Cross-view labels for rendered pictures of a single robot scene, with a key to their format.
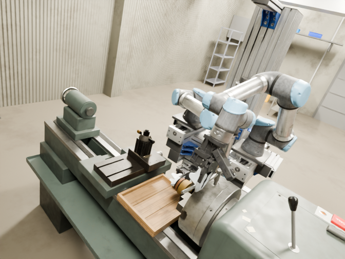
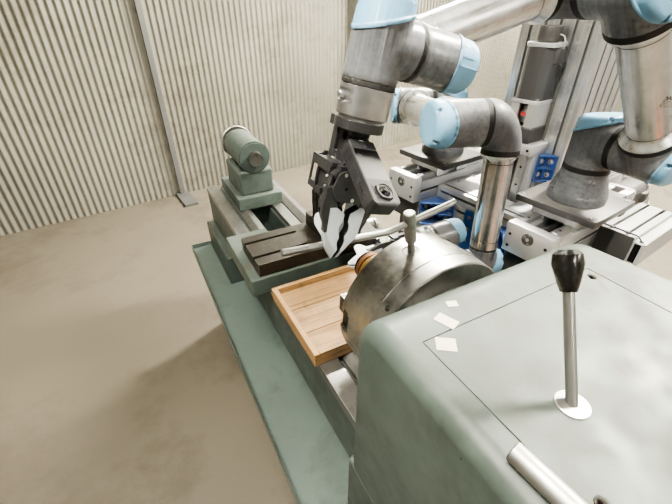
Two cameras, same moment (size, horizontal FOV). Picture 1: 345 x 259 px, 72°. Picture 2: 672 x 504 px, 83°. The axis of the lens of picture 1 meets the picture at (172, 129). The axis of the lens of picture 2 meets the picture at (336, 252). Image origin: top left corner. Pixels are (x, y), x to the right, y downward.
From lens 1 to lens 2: 50 cm
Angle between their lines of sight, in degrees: 24
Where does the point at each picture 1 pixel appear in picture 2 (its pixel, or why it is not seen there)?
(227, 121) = (357, 55)
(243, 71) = not seen: hidden behind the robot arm
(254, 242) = (438, 375)
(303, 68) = not seen: outside the picture
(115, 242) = (289, 377)
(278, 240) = (523, 378)
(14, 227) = (189, 348)
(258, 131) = (582, 144)
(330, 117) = not seen: outside the picture
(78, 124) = (242, 183)
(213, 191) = (402, 267)
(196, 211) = (361, 310)
